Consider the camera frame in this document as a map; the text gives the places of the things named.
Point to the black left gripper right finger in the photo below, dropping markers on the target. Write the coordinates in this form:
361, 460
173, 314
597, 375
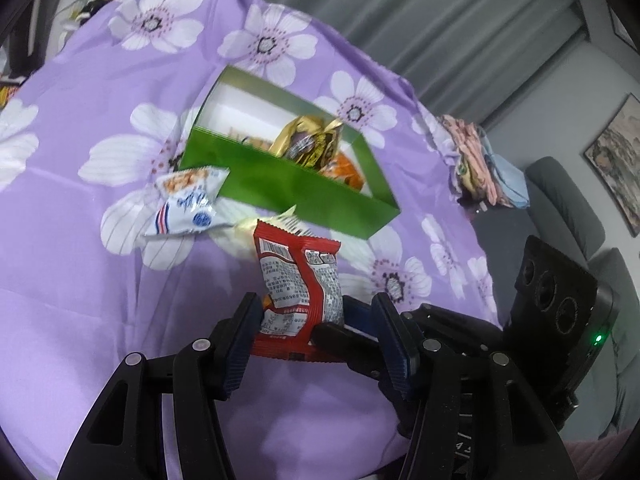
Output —
460, 401

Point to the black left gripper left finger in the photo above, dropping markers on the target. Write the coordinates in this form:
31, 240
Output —
148, 402

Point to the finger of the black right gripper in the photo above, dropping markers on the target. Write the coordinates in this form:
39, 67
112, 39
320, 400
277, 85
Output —
358, 321
361, 354

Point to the red snack packet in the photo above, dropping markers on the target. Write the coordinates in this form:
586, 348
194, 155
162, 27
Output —
304, 291

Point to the yellow green snack packet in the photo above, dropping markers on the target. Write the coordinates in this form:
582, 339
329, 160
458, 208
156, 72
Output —
286, 221

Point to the gold black snack packet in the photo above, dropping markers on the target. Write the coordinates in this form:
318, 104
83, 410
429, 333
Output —
308, 141

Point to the grey sofa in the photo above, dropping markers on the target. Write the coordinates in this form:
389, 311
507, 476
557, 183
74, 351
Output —
559, 214

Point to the orange snack packet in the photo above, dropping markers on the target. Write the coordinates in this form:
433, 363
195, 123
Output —
341, 169

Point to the pink patterned folded cloth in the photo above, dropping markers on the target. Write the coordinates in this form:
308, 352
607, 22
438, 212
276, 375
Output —
484, 175

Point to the framed landscape painting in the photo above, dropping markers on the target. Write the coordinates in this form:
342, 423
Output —
614, 154

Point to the beige snack packet in box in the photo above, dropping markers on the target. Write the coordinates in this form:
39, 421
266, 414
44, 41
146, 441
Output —
244, 138

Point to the white blue peanut packet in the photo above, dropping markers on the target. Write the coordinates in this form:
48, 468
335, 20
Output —
188, 204

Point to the green cardboard box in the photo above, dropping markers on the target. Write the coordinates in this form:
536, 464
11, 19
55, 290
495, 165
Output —
237, 99

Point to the purple floral tablecloth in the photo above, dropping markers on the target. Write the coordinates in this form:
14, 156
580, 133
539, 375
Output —
85, 138

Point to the grey curtain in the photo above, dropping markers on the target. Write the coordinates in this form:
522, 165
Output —
472, 59

